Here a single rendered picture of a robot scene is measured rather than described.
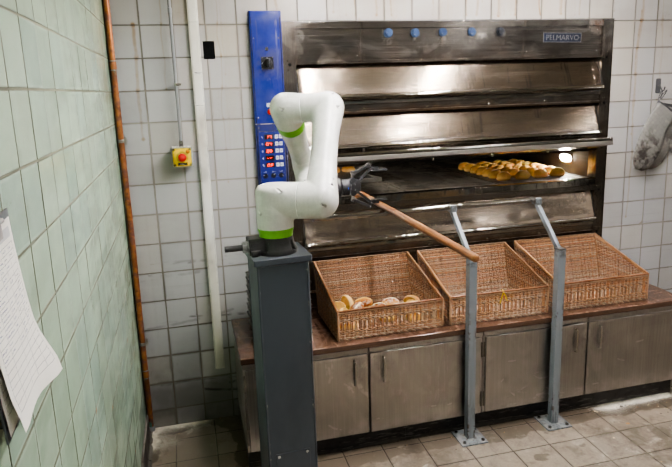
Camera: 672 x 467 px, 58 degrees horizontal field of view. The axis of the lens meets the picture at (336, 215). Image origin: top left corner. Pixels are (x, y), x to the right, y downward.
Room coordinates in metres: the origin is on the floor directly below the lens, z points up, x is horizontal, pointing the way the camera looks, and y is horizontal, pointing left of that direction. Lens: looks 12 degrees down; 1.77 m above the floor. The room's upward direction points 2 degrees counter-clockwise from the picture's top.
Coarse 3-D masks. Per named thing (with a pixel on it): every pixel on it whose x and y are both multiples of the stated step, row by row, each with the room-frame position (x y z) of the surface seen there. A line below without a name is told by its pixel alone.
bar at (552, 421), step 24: (336, 216) 2.84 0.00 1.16; (360, 216) 2.87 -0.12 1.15; (456, 216) 2.96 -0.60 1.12; (552, 240) 2.95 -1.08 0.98; (552, 312) 2.91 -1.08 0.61; (552, 336) 2.90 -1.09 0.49; (552, 360) 2.89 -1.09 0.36; (552, 384) 2.88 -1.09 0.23; (552, 408) 2.87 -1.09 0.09; (456, 432) 2.81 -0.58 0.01
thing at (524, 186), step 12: (552, 180) 3.59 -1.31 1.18; (564, 180) 3.58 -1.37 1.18; (576, 180) 3.58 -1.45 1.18; (588, 180) 3.60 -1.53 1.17; (396, 192) 3.36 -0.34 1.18; (408, 192) 3.35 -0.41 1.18; (420, 192) 3.34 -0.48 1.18; (432, 192) 3.36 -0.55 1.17; (444, 192) 3.37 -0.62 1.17; (456, 192) 3.39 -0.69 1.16; (468, 192) 3.41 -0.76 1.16; (480, 192) 3.43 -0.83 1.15; (492, 192) 3.45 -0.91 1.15; (348, 204) 3.24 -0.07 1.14
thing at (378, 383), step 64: (320, 320) 2.99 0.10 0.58; (512, 320) 2.90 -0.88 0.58; (576, 320) 2.97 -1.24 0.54; (640, 320) 3.06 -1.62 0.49; (320, 384) 2.64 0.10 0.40; (384, 384) 2.71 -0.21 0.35; (448, 384) 2.79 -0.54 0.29; (512, 384) 2.88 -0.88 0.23; (576, 384) 2.97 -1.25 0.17; (640, 384) 3.07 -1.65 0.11; (256, 448) 2.56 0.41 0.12; (320, 448) 2.68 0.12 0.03
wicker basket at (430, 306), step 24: (336, 264) 3.18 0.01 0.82; (360, 264) 3.21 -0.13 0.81; (384, 264) 3.24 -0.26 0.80; (408, 264) 3.27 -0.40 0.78; (336, 288) 3.14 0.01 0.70; (360, 288) 3.18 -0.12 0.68; (384, 288) 3.20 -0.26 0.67; (408, 288) 3.23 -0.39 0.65; (432, 288) 2.95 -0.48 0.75; (336, 312) 2.71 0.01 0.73; (360, 312) 2.74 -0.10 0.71; (408, 312) 2.80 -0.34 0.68; (432, 312) 2.95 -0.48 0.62; (336, 336) 2.73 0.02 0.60; (360, 336) 2.73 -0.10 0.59
